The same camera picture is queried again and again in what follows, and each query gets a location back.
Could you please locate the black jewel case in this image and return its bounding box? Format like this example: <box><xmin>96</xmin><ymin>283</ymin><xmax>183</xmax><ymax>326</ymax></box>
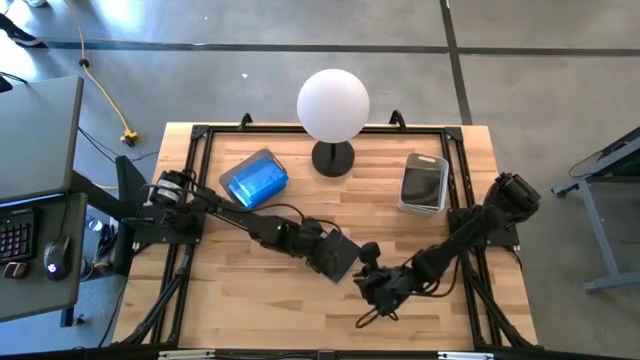
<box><xmin>402</xmin><ymin>166</ymin><xmax>444</xmax><ymax>208</ymax></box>
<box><xmin>319</xmin><ymin>228</ymin><xmax>362</xmax><ymax>284</ymax></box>

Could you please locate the white globe table lamp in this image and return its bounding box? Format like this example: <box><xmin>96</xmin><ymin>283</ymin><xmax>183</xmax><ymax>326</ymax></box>
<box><xmin>295</xmin><ymin>68</ymin><xmax>371</xmax><ymax>179</ymax></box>

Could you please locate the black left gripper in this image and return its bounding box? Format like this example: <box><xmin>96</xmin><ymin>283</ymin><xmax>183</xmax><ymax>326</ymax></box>
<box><xmin>289</xmin><ymin>219</ymin><xmax>339</xmax><ymax>275</ymax></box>

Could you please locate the grey raised desk shelf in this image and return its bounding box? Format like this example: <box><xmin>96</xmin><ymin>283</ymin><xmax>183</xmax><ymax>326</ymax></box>
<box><xmin>0</xmin><ymin>75</ymin><xmax>85</xmax><ymax>204</ymax></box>

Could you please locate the blue jewel case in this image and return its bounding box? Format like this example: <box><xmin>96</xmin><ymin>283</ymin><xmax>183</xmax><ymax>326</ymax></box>
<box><xmin>227</xmin><ymin>158</ymin><xmax>290</xmax><ymax>210</ymax></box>

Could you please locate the yellow extension cable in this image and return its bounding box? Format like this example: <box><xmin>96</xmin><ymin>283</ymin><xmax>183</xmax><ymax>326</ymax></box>
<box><xmin>62</xmin><ymin>0</ymin><xmax>141</xmax><ymax>147</ymax></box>

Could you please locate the grey metal table frame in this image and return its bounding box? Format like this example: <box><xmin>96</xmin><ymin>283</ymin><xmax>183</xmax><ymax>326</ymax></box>
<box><xmin>551</xmin><ymin>127</ymin><xmax>640</xmax><ymax>294</ymax></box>

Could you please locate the small dark red object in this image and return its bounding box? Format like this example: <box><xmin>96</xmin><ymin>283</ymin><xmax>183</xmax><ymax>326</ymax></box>
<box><xmin>2</xmin><ymin>261</ymin><xmax>29</xmax><ymax>280</ymax></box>

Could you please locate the silver metal bracket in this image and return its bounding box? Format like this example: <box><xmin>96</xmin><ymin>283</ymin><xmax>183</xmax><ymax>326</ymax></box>
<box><xmin>438</xmin><ymin>351</ymin><xmax>495</xmax><ymax>360</ymax></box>
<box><xmin>158</xmin><ymin>349</ymin><xmax>216</xmax><ymax>360</ymax></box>

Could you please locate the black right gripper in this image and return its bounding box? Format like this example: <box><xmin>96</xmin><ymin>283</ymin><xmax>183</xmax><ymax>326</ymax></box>
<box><xmin>353</xmin><ymin>241</ymin><xmax>416</xmax><ymax>317</ymax></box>

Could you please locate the black computer mouse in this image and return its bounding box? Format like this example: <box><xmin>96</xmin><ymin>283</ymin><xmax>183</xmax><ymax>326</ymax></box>
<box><xmin>42</xmin><ymin>234</ymin><xmax>73</xmax><ymax>281</ymax></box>

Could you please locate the grey plastic bin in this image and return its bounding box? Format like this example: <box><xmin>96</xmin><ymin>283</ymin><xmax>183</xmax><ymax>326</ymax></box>
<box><xmin>397</xmin><ymin>152</ymin><xmax>450</xmax><ymax>216</ymax></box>
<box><xmin>218</xmin><ymin>148</ymin><xmax>290</xmax><ymax>210</ymax></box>

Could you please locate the black keyboard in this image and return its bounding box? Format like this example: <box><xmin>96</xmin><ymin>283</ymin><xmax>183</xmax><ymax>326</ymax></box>
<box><xmin>0</xmin><ymin>207</ymin><xmax>36</xmax><ymax>265</ymax></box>

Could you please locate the person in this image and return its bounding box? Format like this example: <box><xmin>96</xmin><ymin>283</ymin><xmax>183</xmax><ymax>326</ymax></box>
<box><xmin>0</xmin><ymin>0</ymin><xmax>49</xmax><ymax>50</ymax></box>

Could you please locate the black aluminium table frame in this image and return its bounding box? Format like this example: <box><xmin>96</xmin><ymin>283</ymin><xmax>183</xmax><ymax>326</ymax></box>
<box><xmin>113</xmin><ymin>122</ymin><xmax>537</xmax><ymax>351</ymax></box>

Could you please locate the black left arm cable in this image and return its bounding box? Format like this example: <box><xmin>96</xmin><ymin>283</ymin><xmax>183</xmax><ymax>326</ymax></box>
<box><xmin>249</xmin><ymin>201</ymin><xmax>309</xmax><ymax>224</ymax></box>

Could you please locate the grey desk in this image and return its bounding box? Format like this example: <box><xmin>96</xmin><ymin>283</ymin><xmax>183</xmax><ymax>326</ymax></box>
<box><xmin>0</xmin><ymin>192</ymin><xmax>89</xmax><ymax>324</ymax></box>

